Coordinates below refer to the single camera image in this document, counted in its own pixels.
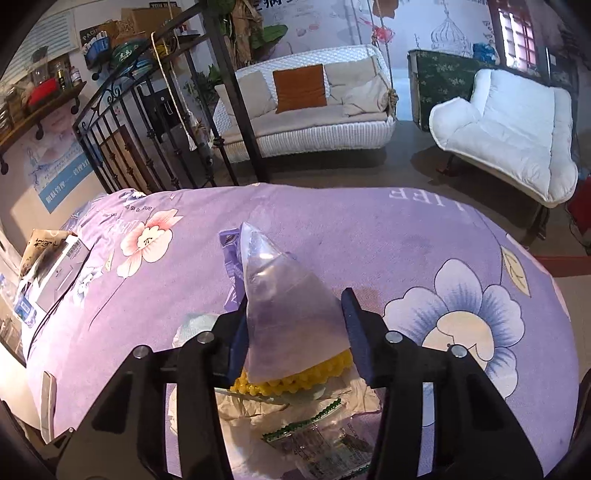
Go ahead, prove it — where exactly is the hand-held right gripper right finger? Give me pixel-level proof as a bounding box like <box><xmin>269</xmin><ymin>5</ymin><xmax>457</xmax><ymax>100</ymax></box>
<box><xmin>341</xmin><ymin>287</ymin><xmax>546</xmax><ymax>480</ymax></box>

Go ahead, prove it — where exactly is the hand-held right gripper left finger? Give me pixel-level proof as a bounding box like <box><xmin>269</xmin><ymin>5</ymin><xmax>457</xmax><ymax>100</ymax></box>
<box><xmin>55</xmin><ymin>300</ymin><xmax>250</xmax><ymax>480</ymax></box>

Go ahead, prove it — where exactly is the pale green tissue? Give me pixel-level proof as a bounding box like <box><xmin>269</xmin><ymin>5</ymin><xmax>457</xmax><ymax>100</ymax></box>
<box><xmin>173</xmin><ymin>313</ymin><xmax>220</xmax><ymax>350</ymax></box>

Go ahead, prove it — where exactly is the clear plastic bag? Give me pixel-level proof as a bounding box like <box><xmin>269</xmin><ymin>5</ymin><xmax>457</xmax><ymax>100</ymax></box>
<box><xmin>238</xmin><ymin>222</ymin><xmax>354</xmax><ymax>384</ymax></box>

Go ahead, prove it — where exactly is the yellow foam net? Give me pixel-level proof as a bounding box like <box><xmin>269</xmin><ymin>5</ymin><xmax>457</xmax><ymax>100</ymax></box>
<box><xmin>229</xmin><ymin>348</ymin><xmax>358</xmax><ymax>397</ymax></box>

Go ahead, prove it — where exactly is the purple printed wrapper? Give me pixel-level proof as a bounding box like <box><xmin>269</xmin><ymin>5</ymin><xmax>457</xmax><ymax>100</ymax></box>
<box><xmin>218</xmin><ymin>228</ymin><xmax>250</xmax><ymax>319</ymax></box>

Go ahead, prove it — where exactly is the clear packet green edge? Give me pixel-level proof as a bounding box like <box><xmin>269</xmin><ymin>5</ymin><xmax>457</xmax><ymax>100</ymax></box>
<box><xmin>261</xmin><ymin>399</ymin><xmax>384</xmax><ymax>480</ymax></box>

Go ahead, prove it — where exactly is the purple floral blanket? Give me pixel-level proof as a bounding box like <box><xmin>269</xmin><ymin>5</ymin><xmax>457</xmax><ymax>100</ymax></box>
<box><xmin>25</xmin><ymin>183</ymin><xmax>580</xmax><ymax>480</ymax></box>

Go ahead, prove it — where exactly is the white flat box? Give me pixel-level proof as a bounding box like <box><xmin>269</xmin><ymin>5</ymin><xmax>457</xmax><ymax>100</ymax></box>
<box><xmin>28</xmin><ymin>235</ymin><xmax>90</xmax><ymax>312</ymax></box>

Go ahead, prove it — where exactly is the white wicker swing sofa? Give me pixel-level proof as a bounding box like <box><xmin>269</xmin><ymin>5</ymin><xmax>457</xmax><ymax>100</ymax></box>
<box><xmin>213</xmin><ymin>45</ymin><xmax>397</xmax><ymax>163</ymax></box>

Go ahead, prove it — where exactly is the beige cushion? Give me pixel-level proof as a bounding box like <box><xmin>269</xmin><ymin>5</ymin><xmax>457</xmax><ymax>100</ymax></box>
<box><xmin>323</xmin><ymin>58</ymin><xmax>393</xmax><ymax>117</ymax></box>
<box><xmin>217</xmin><ymin>71</ymin><xmax>278</xmax><ymax>129</ymax></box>

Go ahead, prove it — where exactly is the black water dispenser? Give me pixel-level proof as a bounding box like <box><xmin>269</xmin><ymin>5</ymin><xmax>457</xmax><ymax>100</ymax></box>
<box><xmin>139</xmin><ymin>88</ymin><xmax>185</xmax><ymax>139</ymax></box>

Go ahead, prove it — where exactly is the orange cushion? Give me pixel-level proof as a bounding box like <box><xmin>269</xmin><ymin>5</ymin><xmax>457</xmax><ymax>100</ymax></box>
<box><xmin>272</xmin><ymin>65</ymin><xmax>328</xmax><ymax>114</ymax></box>

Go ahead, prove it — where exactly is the white padded armchair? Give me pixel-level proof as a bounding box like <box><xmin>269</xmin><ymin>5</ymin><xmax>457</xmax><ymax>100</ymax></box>
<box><xmin>429</xmin><ymin>68</ymin><xmax>579</xmax><ymax>241</ymax></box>

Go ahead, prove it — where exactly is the green floral cabinet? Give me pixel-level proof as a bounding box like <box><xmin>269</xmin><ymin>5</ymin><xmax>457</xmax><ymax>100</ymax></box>
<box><xmin>407</xmin><ymin>48</ymin><xmax>485</xmax><ymax>132</ymax></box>

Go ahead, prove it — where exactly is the banana plant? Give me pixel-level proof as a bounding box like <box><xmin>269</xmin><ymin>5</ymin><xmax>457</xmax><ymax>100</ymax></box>
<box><xmin>203</xmin><ymin>0</ymin><xmax>287</xmax><ymax>65</ymax></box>

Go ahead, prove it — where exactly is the blue water jug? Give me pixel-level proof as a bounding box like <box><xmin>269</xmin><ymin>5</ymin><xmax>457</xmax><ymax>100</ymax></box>
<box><xmin>111</xmin><ymin>39</ymin><xmax>145</xmax><ymax>64</ymax></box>

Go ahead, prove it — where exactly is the red cloth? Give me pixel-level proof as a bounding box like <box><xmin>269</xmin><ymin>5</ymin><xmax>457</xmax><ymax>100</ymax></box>
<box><xmin>25</xmin><ymin>78</ymin><xmax>58</xmax><ymax>105</ymax></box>

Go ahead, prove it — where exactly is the blue organizer basket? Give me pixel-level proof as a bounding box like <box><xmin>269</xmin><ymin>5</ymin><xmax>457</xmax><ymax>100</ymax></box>
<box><xmin>83</xmin><ymin>34</ymin><xmax>112</xmax><ymax>64</ymax></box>

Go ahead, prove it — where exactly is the cardboard box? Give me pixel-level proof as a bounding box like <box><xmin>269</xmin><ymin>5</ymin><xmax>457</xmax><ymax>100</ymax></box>
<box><xmin>121</xmin><ymin>4</ymin><xmax>183</xmax><ymax>34</ymax></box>

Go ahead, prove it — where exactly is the red telephone booth cabinet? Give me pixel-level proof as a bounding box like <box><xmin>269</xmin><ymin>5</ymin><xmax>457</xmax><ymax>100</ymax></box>
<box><xmin>487</xmin><ymin>0</ymin><xmax>543</xmax><ymax>70</ymax></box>

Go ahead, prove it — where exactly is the blue framed list poster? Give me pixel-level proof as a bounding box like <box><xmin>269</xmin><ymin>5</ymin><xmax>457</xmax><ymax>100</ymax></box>
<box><xmin>9</xmin><ymin>11</ymin><xmax>77</xmax><ymax>70</ymax></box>

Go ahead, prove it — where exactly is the white tassel rope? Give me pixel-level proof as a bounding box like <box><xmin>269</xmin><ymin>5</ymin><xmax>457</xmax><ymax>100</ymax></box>
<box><xmin>150</xmin><ymin>32</ymin><xmax>197</xmax><ymax>153</ymax></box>

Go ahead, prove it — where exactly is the face wall poster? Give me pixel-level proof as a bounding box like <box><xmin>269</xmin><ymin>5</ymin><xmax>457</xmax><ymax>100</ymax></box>
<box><xmin>25</xmin><ymin>99</ymin><xmax>109</xmax><ymax>214</ymax></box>

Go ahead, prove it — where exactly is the black metal bed frame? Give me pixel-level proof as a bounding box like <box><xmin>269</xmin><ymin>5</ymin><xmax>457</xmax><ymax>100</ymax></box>
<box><xmin>74</xmin><ymin>0</ymin><xmax>271</xmax><ymax>195</ymax></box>

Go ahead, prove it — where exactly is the wooden wall shelf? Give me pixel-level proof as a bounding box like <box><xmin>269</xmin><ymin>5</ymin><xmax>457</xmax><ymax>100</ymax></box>
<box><xmin>0</xmin><ymin>80</ymin><xmax>88</xmax><ymax>175</ymax></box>

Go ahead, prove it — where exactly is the large wall poster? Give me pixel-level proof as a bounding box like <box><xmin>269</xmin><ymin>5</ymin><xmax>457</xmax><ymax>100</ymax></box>
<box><xmin>259</xmin><ymin>0</ymin><xmax>499</xmax><ymax>61</ymax></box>

